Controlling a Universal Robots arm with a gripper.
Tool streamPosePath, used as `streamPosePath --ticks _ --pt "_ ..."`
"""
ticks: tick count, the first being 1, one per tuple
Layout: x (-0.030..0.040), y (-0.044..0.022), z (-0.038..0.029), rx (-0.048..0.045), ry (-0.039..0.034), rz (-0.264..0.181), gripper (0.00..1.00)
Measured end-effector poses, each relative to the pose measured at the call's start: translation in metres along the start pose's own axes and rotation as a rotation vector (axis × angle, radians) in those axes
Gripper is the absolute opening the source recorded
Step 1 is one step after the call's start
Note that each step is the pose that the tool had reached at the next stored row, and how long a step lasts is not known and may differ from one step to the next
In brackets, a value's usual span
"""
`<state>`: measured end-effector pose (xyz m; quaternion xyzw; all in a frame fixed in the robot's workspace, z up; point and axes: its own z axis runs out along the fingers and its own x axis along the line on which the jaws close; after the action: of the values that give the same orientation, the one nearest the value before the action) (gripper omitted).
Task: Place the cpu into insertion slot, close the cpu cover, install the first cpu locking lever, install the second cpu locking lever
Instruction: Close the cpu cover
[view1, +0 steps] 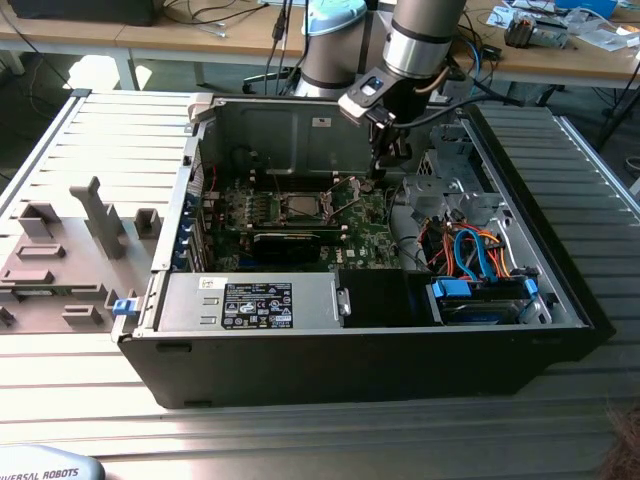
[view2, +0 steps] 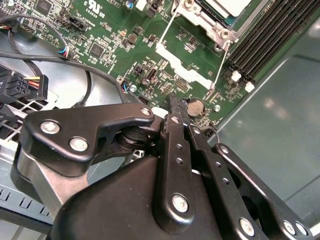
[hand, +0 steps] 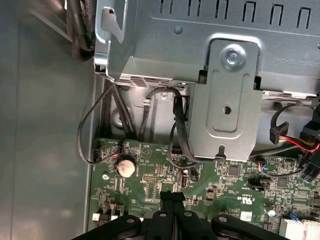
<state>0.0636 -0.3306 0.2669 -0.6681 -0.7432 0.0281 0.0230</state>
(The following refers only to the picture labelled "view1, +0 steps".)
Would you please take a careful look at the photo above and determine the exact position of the CPU socket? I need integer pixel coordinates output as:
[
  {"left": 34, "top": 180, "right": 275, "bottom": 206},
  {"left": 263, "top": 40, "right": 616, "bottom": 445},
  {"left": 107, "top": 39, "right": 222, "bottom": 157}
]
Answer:
[{"left": 272, "top": 191, "right": 334, "bottom": 224}]

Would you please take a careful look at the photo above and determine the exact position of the silver metal drive cage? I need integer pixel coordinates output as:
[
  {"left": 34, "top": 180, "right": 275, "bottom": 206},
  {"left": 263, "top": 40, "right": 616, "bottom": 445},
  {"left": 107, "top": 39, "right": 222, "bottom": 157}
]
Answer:
[{"left": 402, "top": 122, "right": 506, "bottom": 229}]

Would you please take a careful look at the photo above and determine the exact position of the wooden desk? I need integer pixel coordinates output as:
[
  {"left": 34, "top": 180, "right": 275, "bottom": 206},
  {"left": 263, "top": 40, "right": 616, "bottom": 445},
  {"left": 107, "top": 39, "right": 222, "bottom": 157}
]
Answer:
[
  {"left": 0, "top": 0, "right": 306, "bottom": 91},
  {"left": 449, "top": 0, "right": 640, "bottom": 91}
]

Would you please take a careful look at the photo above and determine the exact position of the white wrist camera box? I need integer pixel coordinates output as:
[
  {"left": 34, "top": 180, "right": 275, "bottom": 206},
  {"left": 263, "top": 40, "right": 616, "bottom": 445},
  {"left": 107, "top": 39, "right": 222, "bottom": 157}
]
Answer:
[{"left": 338, "top": 74, "right": 397, "bottom": 129}]

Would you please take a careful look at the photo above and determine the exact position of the CPU cooler with fan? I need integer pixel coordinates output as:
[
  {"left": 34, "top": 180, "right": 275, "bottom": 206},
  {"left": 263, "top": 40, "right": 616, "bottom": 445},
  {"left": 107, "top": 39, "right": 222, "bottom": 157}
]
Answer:
[{"left": 503, "top": 13, "right": 570, "bottom": 50}]

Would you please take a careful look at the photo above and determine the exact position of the blue flat data wire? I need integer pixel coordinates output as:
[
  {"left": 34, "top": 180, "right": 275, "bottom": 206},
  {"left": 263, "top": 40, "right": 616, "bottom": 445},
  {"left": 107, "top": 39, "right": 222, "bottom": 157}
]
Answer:
[{"left": 452, "top": 227, "right": 496, "bottom": 284}]

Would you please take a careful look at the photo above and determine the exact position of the blue cardboard box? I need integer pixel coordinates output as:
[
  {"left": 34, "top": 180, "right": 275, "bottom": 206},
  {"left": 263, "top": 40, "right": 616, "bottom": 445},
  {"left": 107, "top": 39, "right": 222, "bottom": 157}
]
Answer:
[{"left": 554, "top": 0, "right": 620, "bottom": 17}]

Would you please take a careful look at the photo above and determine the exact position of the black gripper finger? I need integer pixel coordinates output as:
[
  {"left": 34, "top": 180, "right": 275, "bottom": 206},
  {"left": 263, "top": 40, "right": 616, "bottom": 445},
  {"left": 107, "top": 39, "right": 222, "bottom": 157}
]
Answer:
[
  {"left": 370, "top": 127, "right": 389, "bottom": 180},
  {"left": 387, "top": 128, "right": 414, "bottom": 164}
]

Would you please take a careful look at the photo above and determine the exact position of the black open PC case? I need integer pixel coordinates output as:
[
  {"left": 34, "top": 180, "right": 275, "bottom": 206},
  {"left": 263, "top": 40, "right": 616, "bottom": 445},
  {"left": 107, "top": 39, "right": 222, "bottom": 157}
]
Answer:
[{"left": 110, "top": 94, "right": 617, "bottom": 410}]

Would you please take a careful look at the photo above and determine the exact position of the person's brown haired head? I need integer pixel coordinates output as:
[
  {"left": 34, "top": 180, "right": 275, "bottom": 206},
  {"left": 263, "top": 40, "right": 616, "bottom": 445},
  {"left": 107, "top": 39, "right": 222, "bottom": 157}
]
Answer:
[{"left": 597, "top": 399, "right": 640, "bottom": 480}]

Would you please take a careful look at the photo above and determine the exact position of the orange wire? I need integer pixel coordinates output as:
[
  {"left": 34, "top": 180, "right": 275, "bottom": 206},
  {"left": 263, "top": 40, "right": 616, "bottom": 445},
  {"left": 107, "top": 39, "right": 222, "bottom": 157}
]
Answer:
[{"left": 477, "top": 227, "right": 512, "bottom": 279}]

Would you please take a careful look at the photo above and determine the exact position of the grey parts rack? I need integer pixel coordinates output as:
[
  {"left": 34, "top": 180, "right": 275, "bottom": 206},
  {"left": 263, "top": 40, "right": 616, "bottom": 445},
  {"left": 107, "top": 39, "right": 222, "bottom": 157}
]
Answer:
[{"left": 0, "top": 175, "right": 164, "bottom": 335}]

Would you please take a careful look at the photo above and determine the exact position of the silver power supply unit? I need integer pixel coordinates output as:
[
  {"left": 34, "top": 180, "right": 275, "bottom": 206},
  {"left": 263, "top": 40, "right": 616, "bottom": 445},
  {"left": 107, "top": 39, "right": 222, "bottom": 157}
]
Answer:
[{"left": 153, "top": 272, "right": 346, "bottom": 334}]

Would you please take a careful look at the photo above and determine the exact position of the black device box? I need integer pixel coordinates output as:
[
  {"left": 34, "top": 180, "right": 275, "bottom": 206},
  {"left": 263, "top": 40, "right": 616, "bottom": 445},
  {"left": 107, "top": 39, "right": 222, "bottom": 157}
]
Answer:
[{"left": 7, "top": 0, "right": 157, "bottom": 27}]

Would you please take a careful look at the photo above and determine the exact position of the black graphics card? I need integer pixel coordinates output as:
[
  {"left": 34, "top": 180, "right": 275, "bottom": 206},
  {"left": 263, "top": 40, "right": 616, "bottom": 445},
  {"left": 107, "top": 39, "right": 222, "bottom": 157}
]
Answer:
[{"left": 252, "top": 229, "right": 324, "bottom": 264}]

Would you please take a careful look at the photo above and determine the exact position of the black rating label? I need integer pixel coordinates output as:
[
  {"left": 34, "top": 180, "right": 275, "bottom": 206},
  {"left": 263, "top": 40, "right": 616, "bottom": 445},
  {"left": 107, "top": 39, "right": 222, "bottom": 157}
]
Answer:
[{"left": 222, "top": 281, "right": 295, "bottom": 331}]

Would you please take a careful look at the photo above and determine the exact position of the green motherboard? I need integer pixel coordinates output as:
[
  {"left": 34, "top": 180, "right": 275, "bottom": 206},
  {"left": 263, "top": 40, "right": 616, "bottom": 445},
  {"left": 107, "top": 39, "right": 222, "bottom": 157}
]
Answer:
[{"left": 202, "top": 174, "right": 406, "bottom": 274}]

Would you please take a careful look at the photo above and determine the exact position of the hard disk in blue carrier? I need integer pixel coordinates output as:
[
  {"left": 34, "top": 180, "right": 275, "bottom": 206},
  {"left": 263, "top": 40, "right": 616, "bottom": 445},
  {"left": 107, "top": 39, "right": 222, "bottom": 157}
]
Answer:
[{"left": 425, "top": 277, "right": 540, "bottom": 326}]

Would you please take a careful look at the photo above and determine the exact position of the silver CPU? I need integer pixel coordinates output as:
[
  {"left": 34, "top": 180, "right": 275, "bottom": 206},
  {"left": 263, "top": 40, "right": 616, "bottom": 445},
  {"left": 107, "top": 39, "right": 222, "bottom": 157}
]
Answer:
[{"left": 288, "top": 195, "right": 321, "bottom": 215}]

